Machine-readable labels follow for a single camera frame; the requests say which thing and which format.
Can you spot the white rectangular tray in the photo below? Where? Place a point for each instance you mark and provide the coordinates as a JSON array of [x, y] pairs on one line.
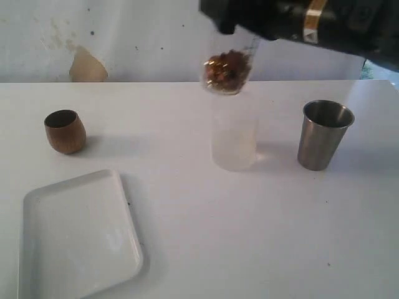
[[77, 238]]

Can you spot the stainless steel cup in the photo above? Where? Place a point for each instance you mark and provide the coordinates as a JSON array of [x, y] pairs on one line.
[[324, 125]]

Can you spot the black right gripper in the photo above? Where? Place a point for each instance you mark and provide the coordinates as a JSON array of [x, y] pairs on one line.
[[270, 20]]

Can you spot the clear plastic shaker cup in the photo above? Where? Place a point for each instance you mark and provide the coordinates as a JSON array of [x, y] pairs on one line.
[[241, 40]]

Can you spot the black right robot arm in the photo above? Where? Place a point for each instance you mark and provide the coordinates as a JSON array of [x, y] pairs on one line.
[[368, 29]]

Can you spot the brown wooden cup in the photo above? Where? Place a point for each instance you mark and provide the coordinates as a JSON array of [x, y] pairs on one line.
[[65, 131]]

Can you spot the translucent white plastic beaker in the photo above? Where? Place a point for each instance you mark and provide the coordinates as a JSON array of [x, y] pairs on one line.
[[233, 130]]

